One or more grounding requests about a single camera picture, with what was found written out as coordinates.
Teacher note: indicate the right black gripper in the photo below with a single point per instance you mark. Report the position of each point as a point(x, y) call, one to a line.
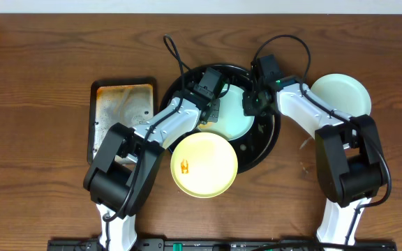
point(248, 109)

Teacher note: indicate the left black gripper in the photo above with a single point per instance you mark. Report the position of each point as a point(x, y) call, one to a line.
point(211, 114)

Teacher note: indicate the light blue plate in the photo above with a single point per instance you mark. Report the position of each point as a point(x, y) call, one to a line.
point(231, 122)
point(343, 92)

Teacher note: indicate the yellow plate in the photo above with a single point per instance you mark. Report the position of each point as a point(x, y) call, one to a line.
point(204, 165)

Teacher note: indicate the light blue plate top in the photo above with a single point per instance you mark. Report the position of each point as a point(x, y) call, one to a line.
point(343, 92)

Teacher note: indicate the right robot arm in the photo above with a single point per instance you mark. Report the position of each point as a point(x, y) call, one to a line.
point(351, 168)

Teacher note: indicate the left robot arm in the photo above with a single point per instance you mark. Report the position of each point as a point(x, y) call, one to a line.
point(123, 171)

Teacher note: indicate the black round tray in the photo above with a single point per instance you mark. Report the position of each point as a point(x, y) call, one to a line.
point(257, 143)

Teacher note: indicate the black rectangular soapy tray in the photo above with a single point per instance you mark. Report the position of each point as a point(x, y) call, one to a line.
point(129, 101)

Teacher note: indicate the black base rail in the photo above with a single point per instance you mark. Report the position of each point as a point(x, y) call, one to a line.
point(159, 244)

